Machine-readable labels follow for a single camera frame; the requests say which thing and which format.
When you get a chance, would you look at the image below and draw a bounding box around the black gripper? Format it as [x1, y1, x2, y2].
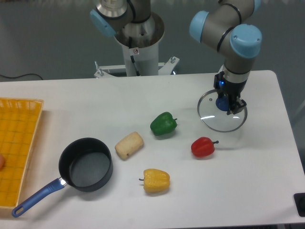
[220, 80, 247, 115]

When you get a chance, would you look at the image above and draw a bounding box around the glass lid blue knob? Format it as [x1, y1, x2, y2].
[197, 89, 248, 133]

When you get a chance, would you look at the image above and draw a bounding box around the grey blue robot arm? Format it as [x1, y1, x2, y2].
[90, 0, 262, 115]

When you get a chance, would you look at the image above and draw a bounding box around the red bell pepper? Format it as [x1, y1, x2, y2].
[191, 137, 219, 158]

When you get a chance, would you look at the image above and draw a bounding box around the green bell pepper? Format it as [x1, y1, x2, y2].
[150, 112, 177, 136]

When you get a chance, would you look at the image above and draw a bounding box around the yellow bell pepper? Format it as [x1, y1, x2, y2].
[139, 168, 170, 193]

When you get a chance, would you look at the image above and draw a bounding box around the black device at edge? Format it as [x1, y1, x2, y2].
[294, 193, 305, 217]

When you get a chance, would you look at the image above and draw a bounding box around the beige bread roll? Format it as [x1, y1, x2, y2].
[115, 132, 144, 160]

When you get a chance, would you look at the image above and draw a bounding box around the yellow plastic basket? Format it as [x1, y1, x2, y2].
[0, 97, 44, 216]

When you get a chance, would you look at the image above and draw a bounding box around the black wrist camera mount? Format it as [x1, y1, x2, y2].
[213, 71, 225, 90]

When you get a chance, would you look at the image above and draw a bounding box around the black saucepan blue handle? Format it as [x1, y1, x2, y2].
[11, 137, 113, 218]

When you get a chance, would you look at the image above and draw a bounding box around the black floor cable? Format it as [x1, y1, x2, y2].
[0, 73, 44, 80]

